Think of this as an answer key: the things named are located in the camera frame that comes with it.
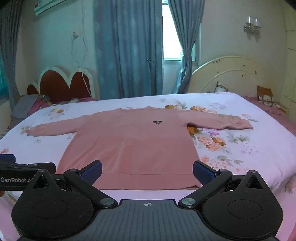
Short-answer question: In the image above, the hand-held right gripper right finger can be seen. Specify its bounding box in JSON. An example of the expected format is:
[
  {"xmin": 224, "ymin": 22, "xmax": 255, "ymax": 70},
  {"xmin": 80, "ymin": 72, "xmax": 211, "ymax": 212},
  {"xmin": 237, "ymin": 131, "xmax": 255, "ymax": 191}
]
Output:
[{"xmin": 179, "ymin": 160, "xmax": 267, "ymax": 208}]

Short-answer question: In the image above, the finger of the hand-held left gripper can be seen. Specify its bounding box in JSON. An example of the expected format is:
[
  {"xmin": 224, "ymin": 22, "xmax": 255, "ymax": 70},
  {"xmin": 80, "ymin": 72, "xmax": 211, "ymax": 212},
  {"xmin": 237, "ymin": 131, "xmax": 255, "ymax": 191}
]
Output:
[
  {"xmin": 0, "ymin": 154, "xmax": 16, "ymax": 163},
  {"xmin": 0, "ymin": 162, "xmax": 56, "ymax": 175}
]

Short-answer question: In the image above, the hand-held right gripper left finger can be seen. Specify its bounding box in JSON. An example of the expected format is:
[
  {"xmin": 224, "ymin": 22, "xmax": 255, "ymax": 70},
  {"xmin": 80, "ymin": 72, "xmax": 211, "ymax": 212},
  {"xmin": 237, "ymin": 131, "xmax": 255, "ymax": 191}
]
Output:
[{"xmin": 30, "ymin": 160, "xmax": 117, "ymax": 208}]

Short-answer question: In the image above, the pink long-sleeved sweater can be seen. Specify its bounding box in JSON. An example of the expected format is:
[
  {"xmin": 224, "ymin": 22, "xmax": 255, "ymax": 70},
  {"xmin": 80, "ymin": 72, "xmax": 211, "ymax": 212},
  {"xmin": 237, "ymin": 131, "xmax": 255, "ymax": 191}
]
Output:
[{"xmin": 25, "ymin": 106, "xmax": 254, "ymax": 191}]

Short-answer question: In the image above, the white floral bed sheet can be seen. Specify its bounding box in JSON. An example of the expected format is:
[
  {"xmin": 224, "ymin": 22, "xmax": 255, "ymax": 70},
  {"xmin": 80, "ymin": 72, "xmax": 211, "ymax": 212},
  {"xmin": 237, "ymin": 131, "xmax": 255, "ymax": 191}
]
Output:
[{"xmin": 0, "ymin": 92, "xmax": 296, "ymax": 241}]

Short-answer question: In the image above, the dark patterned cloth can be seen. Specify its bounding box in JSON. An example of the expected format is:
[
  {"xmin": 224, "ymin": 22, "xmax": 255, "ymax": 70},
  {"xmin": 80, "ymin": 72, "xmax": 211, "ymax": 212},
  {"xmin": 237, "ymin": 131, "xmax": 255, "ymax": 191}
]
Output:
[{"xmin": 51, "ymin": 99, "xmax": 77, "ymax": 106}]

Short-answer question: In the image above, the magenta pillow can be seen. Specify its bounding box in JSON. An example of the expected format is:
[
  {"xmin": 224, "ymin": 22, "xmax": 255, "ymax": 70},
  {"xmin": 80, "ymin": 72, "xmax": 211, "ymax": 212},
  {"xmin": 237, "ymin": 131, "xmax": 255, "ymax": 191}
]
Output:
[{"xmin": 71, "ymin": 97, "xmax": 97, "ymax": 103}]

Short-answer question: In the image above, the red scalloped headboard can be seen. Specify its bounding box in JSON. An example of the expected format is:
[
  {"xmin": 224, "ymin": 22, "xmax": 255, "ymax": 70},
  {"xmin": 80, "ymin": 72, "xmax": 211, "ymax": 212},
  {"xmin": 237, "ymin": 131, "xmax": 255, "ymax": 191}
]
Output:
[{"xmin": 26, "ymin": 67, "xmax": 96, "ymax": 103}]

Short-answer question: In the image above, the white brown patterned pillow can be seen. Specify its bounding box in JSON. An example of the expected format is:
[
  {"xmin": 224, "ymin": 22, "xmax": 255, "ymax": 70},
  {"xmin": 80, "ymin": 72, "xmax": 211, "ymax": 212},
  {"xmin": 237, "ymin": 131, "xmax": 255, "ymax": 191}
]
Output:
[{"xmin": 215, "ymin": 81, "xmax": 232, "ymax": 93}]

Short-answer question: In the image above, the pink bed sheet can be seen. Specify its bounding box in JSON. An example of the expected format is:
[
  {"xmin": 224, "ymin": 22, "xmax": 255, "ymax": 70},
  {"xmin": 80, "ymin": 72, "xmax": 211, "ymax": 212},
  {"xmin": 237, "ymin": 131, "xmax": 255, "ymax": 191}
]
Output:
[{"xmin": 240, "ymin": 95, "xmax": 296, "ymax": 138}]

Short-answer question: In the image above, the orange patterned pillow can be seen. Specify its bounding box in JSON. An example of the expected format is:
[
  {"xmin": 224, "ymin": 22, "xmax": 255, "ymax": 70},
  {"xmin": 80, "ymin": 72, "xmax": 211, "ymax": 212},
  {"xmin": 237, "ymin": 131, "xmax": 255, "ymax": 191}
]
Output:
[{"xmin": 256, "ymin": 85, "xmax": 290, "ymax": 114}]

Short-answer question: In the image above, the cream arched headboard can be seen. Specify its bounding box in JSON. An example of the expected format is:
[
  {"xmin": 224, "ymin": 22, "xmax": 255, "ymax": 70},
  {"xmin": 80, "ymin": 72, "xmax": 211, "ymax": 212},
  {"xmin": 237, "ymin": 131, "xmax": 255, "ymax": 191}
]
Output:
[{"xmin": 188, "ymin": 56, "xmax": 293, "ymax": 109}]

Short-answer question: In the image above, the blue-grey curtain by air conditioner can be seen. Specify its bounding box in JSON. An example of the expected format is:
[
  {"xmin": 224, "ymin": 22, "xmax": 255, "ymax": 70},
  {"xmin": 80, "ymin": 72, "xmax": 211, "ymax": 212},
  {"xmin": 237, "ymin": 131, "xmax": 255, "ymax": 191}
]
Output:
[{"xmin": 0, "ymin": 0, "xmax": 24, "ymax": 110}]

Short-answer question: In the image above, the wide blue curtain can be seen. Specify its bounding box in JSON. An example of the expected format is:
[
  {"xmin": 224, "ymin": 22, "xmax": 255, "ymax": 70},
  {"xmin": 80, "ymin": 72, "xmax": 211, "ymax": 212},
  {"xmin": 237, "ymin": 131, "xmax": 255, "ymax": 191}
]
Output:
[{"xmin": 94, "ymin": 0, "xmax": 165, "ymax": 100}]

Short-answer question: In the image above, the tied-back blue curtain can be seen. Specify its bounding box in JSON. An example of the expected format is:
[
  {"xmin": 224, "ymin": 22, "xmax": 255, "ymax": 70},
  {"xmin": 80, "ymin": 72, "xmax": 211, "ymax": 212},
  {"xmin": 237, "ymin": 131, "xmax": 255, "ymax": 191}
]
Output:
[{"xmin": 168, "ymin": 0, "xmax": 205, "ymax": 93}]

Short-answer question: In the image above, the window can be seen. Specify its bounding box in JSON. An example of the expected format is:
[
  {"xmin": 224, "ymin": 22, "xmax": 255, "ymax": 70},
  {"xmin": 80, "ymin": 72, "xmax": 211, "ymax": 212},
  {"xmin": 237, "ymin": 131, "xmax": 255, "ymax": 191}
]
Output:
[{"xmin": 162, "ymin": 0, "xmax": 201, "ymax": 68}]

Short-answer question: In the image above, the cream wardrobe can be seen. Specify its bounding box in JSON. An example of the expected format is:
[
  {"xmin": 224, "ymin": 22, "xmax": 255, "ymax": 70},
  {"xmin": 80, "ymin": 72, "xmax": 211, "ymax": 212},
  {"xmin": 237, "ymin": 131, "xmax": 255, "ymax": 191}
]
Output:
[{"xmin": 280, "ymin": 7, "xmax": 296, "ymax": 112}]

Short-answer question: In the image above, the white air conditioner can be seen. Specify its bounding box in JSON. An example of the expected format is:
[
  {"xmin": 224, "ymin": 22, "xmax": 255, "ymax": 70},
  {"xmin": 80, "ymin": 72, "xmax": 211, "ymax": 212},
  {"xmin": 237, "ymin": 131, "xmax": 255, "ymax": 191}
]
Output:
[{"xmin": 35, "ymin": 0, "xmax": 74, "ymax": 16}]

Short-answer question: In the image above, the white cable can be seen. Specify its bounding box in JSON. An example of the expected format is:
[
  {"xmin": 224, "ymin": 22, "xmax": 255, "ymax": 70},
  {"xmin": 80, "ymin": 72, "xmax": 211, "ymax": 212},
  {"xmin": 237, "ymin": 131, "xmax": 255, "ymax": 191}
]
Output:
[{"xmin": 70, "ymin": 14, "xmax": 91, "ymax": 98}]

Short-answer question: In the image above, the crystal wall lamp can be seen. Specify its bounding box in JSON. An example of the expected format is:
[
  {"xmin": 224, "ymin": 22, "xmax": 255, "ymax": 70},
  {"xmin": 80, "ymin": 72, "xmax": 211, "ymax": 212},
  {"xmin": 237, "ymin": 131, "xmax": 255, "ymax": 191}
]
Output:
[{"xmin": 243, "ymin": 16, "xmax": 261, "ymax": 35}]

